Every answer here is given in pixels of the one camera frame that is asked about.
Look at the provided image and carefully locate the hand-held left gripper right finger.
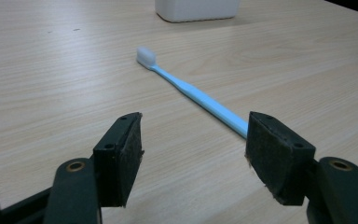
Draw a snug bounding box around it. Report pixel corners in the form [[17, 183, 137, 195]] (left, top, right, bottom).
[[244, 110, 358, 224]]

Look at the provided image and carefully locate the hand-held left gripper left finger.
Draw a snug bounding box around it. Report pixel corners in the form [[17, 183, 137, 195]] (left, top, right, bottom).
[[43, 111, 145, 224]]

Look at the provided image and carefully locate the blue toothbrush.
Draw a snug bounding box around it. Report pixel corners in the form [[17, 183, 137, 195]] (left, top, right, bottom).
[[135, 46, 250, 140]]

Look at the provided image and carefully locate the white container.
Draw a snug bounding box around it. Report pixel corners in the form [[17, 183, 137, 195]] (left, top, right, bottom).
[[154, 0, 241, 23]]

